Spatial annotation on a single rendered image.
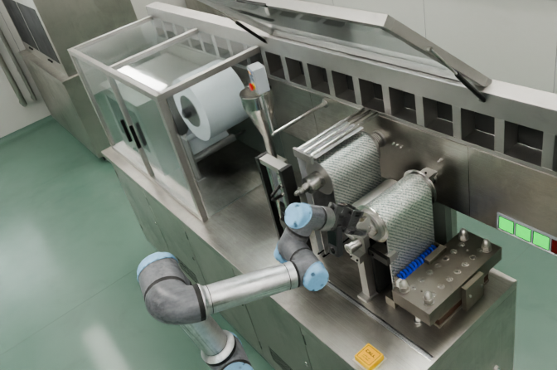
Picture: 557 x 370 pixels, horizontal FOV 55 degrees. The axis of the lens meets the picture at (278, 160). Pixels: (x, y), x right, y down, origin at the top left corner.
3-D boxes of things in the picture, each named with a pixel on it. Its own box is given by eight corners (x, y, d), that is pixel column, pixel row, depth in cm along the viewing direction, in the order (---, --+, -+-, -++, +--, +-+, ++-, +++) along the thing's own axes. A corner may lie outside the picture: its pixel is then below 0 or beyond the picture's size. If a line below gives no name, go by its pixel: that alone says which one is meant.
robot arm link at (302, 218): (278, 221, 157) (290, 196, 155) (303, 223, 164) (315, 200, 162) (293, 236, 151) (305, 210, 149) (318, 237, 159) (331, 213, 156)
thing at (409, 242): (391, 278, 189) (385, 240, 179) (433, 242, 199) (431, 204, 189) (392, 279, 188) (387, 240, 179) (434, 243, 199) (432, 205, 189)
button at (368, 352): (355, 359, 179) (354, 355, 177) (369, 347, 182) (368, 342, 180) (370, 372, 174) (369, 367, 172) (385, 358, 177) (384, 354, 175)
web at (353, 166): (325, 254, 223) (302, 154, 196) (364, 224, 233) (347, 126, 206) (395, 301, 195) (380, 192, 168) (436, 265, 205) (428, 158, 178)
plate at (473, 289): (462, 309, 185) (461, 287, 179) (479, 292, 189) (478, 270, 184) (467, 313, 183) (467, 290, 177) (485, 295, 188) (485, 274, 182)
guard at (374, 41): (179, -13, 204) (180, -14, 204) (273, 31, 238) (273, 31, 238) (383, 23, 128) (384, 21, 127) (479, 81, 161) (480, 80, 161)
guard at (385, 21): (163, -3, 206) (170, -21, 205) (267, 44, 243) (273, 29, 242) (381, 45, 123) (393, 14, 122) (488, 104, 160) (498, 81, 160)
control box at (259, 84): (248, 90, 205) (242, 66, 200) (263, 85, 206) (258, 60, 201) (254, 96, 199) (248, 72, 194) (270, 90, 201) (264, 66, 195)
